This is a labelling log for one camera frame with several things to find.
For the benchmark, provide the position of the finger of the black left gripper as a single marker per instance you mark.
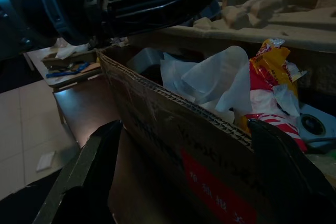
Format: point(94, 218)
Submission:
point(162, 3)
point(141, 26)

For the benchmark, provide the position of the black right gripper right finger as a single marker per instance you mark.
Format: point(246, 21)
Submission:
point(288, 187)

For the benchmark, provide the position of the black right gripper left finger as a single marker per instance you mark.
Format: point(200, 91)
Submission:
point(86, 182)

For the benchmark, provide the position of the flat cardboard trash tray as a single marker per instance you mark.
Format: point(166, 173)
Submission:
point(50, 61)

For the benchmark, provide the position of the large cardboard rubbish box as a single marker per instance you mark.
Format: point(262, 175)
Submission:
point(162, 129)

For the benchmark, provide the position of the white flat piece on floor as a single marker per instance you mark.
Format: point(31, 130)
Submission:
point(46, 161)

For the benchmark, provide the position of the white paper bag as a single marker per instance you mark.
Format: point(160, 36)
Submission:
point(69, 51)

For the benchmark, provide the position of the white device with round dial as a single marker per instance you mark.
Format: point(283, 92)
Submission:
point(312, 121)

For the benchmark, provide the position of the light wooden table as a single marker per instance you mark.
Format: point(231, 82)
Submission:
point(35, 57)

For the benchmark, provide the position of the red white plastic bag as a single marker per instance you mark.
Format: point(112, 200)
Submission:
point(265, 103)

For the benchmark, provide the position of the white translucent plastic sheet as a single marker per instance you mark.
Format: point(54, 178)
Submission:
point(210, 82)

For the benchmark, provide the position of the beige pulp packing tray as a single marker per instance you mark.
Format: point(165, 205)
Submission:
point(262, 24)

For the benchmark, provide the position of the yellow red snack wrapper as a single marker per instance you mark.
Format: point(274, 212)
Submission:
point(273, 69)

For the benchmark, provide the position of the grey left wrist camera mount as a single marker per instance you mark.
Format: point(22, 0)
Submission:
point(57, 6)

